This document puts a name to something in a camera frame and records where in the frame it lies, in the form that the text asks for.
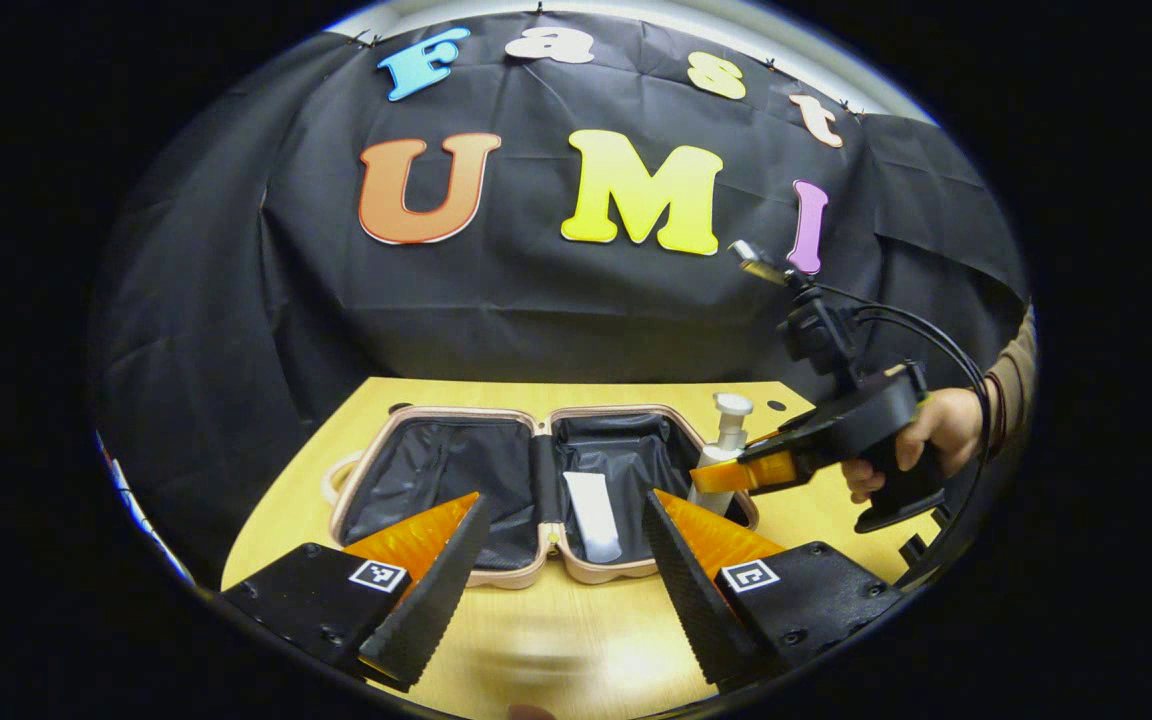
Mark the white printed banner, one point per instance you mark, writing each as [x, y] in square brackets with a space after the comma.
[141, 520]

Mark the black backdrop cloth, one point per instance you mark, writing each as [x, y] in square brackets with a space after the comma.
[536, 310]

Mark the white squeeze tube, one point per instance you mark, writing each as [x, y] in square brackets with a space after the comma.
[594, 515]

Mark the white pump bottle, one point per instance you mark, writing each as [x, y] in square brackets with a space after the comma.
[731, 430]

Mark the beige suitcase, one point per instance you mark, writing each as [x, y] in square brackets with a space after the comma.
[456, 470]

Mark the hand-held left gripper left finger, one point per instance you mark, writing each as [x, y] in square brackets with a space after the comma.
[436, 600]

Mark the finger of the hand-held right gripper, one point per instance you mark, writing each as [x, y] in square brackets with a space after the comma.
[746, 474]
[781, 436]

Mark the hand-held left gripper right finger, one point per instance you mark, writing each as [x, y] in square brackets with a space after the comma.
[686, 590]

